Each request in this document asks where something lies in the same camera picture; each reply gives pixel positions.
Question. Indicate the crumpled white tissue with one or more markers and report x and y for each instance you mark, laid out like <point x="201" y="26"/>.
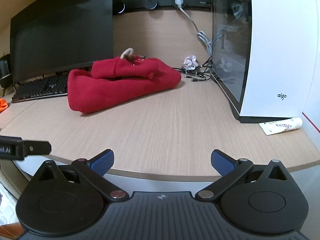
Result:
<point x="191" y="63"/>

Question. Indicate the black computer monitor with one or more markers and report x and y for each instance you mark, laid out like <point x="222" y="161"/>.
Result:
<point x="62" y="27"/>

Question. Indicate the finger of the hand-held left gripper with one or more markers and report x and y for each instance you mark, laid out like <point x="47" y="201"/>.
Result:
<point x="37" y="148"/>

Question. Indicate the white patterned cloth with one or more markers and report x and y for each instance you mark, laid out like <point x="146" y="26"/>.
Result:
<point x="6" y="205"/>

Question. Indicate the white box with red edge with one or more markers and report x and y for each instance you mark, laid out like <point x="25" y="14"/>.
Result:
<point x="312" y="123"/>

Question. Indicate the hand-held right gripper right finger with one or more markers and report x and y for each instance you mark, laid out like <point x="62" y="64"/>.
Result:
<point x="222" y="163"/>

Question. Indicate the orange object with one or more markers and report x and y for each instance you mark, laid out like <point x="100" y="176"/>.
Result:
<point x="3" y="105"/>

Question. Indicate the dark cup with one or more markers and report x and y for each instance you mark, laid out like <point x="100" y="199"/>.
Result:
<point x="4" y="67"/>

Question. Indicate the black power socket rail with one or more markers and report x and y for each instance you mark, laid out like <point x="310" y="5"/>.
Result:
<point x="165" y="0"/>

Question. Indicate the black keyboard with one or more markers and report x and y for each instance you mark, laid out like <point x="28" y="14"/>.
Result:
<point x="41" y="88"/>

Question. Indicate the red fleece garment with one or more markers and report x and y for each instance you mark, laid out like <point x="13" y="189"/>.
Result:
<point x="120" y="85"/>

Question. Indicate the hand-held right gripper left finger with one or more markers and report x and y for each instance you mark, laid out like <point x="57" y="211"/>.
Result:
<point x="102" y="163"/>

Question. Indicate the white cream tube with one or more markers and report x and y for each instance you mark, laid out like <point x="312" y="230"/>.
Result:
<point x="281" y="125"/>

